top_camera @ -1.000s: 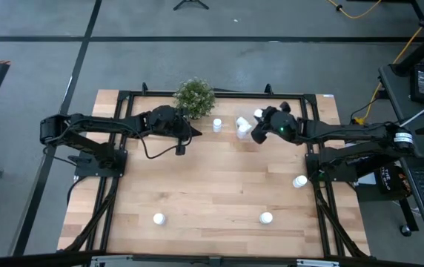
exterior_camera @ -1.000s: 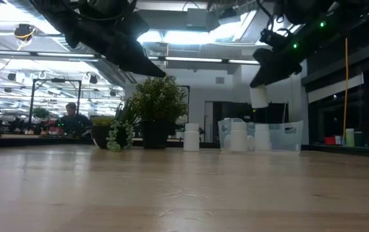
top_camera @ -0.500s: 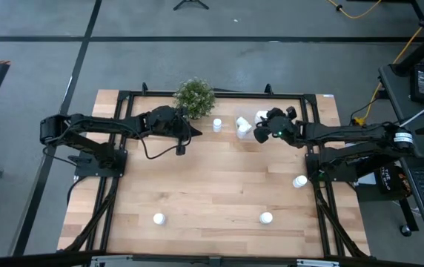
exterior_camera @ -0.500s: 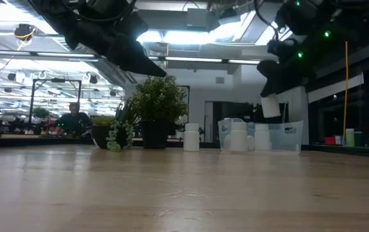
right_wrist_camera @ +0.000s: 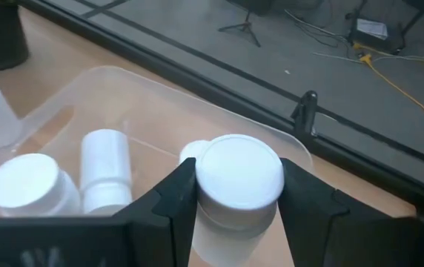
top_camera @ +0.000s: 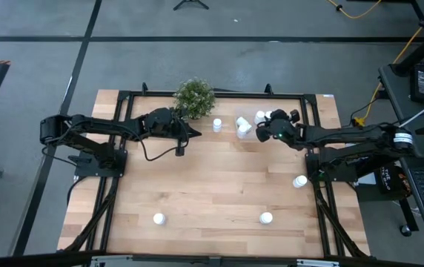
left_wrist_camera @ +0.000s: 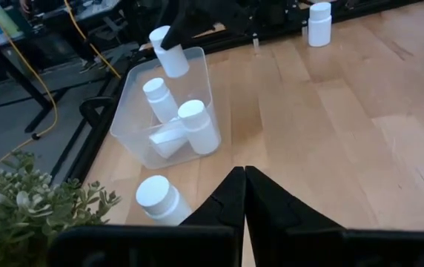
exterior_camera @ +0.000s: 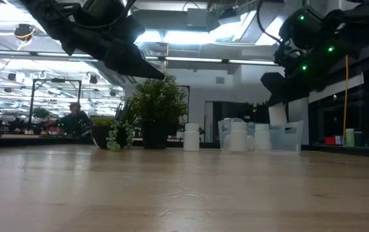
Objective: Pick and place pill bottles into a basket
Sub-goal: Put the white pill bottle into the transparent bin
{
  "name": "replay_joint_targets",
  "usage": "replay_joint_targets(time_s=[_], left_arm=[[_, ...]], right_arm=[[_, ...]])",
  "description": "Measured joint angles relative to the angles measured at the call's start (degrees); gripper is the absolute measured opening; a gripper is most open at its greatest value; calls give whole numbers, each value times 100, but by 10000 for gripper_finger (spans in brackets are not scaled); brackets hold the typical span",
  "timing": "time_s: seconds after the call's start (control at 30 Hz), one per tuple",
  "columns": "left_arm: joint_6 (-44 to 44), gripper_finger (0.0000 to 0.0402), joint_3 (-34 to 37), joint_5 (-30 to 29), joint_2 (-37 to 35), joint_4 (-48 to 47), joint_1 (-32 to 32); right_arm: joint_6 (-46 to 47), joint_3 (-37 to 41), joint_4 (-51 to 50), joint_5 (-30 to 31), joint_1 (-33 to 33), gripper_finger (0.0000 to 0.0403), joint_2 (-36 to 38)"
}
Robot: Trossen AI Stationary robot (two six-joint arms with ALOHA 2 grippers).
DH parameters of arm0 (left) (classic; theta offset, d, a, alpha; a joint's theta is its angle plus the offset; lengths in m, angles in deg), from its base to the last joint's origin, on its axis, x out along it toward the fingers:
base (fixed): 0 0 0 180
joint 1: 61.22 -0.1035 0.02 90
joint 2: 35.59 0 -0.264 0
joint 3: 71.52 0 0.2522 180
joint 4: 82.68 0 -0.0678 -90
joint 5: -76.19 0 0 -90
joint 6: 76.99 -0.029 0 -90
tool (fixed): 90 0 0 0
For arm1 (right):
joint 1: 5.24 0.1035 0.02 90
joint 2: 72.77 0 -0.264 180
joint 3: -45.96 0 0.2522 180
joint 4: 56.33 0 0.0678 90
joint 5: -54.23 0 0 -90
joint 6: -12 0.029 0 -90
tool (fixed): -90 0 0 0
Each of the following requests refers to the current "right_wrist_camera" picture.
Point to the black box with paper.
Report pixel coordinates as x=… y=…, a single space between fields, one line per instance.
x=390 y=44

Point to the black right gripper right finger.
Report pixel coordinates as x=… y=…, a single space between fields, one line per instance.
x=345 y=241

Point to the black tripod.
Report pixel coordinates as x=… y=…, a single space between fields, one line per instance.
x=247 y=26

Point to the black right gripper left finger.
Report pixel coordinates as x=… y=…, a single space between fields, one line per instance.
x=86 y=244

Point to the clear plastic basket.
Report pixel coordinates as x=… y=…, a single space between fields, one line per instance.
x=152 y=111

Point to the black frame bracket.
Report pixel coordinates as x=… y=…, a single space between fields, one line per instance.
x=305 y=107

